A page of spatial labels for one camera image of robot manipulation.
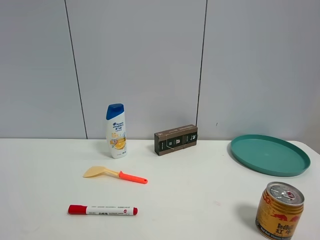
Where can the white blue shampoo bottle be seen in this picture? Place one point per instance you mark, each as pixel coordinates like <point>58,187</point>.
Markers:
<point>116,130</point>

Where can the gold Red Bull can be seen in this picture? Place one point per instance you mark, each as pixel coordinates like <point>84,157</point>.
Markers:
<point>279,211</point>

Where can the brown cardboard box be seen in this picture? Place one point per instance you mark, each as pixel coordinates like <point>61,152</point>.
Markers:
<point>172,140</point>

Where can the beige spoon orange handle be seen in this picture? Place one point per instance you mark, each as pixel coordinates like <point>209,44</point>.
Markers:
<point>95,171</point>

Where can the red white marker pen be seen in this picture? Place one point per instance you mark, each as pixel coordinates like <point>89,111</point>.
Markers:
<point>102,210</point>

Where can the teal round plastic tray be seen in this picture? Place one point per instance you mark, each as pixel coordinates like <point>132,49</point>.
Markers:
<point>269,155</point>

